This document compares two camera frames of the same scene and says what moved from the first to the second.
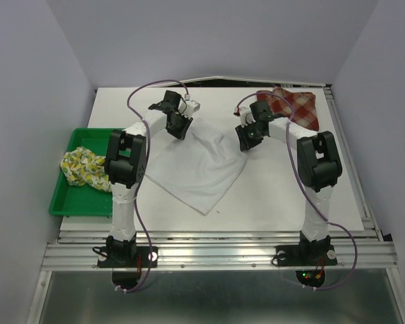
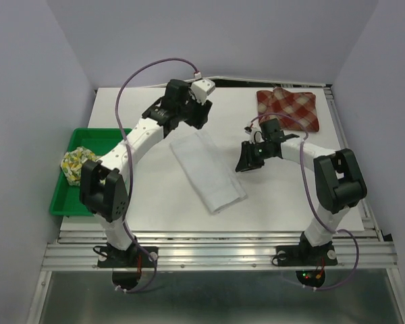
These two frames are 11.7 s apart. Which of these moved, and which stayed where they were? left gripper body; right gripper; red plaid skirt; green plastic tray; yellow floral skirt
Moved: left gripper body; right gripper
Stayed: red plaid skirt; green plastic tray; yellow floral skirt
